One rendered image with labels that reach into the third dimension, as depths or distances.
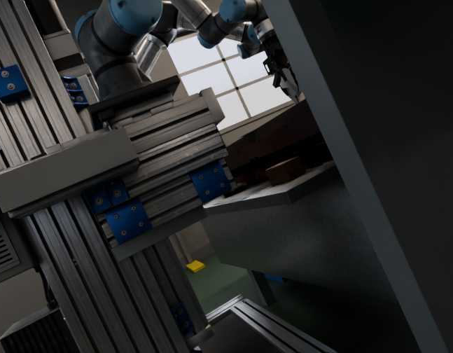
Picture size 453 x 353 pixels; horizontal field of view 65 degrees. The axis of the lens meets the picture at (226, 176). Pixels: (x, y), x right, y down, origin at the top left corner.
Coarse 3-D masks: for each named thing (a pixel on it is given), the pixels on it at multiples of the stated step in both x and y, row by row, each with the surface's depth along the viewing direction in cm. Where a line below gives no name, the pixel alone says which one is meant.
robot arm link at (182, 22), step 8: (168, 8) 137; (176, 8) 138; (168, 16) 138; (176, 16) 138; (160, 24) 141; (168, 24) 140; (176, 24) 140; (184, 24) 140; (248, 24) 142; (232, 32) 141; (240, 32) 141; (248, 32) 140; (232, 40) 145; (240, 40) 143; (248, 40) 142; (256, 40) 140; (256, 48) 149
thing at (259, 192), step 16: (304, 176) 90; (320, 176) 83; (336, 176) 85; (240, 192) 132; (256, 192) 106; (272, 192) 89; (288, 192) 80; (304, 192) 81; (208, 208) 131; (224, 208) 117; (240, 208) 105; (256, 208) 96
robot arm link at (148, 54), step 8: (152, 32) 149; (160, 32) 147; (168, 32) 149; (176, 32) 158; (144, 40) 151; (152, 40) 150; (160, 40) 150; (168, 40) 152; (144, 48) 150; (152, 48) 150; (160, 48) 153; (136, 56) 151; (144, 56) 150; (152, 56) 151; (144, 64) 150; (152, 64) 153; (144, 72) 151
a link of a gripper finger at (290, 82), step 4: (284, 68) 116; (284, 72) 116; (288, 72) 117; (288, 76) 116; (288, 80) 116; (292, 80) 117; (280, 84) 121; (284, 84) 120; (288, 84) 117; (292, 84) 117; (292, 88) 117; (296, 88) 117; (296, 92) 118
